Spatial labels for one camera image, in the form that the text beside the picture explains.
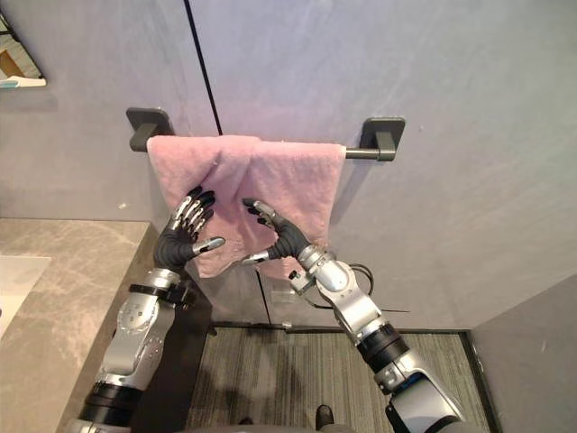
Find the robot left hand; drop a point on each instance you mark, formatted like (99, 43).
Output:
(176, 245)

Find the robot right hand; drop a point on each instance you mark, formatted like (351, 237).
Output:
(288, 239)

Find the pink terry towel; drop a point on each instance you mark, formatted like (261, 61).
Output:
(288, 180)

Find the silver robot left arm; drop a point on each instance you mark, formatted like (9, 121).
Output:
(135, 334)

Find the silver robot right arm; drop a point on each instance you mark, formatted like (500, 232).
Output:
(360, 306)

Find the grey marble vanity counter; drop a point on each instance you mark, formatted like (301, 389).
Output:
(67, 252)

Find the dark grey towel bar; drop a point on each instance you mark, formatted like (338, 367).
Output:
(383, 140)

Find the dark robot right foot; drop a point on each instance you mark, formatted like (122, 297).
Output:
(325, 417)

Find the dark robot foot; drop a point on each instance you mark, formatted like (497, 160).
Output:
(245, 421)
(325, 417)

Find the dark robot left foot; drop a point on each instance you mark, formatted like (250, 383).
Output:
(245, 421)

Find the wall mirror cabinet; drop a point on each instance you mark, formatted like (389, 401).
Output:
(20, 63)

